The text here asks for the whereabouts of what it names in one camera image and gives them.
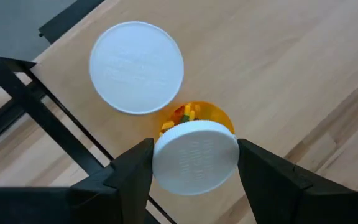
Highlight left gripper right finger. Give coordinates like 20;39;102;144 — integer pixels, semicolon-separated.
237;138;314;224

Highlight orange bottle multicoloured pills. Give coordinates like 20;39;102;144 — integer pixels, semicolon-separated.
152;100;241;197

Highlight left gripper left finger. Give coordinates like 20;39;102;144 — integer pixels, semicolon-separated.
69;138;155;224

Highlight orange pill bottle white lid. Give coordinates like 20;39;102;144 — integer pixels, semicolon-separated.
88;21;185;116

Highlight wooden shelf black metal frame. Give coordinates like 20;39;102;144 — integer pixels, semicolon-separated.
26;0;358;224

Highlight black aluminium table frame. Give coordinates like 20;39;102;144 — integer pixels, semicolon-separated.
0;0;115;187

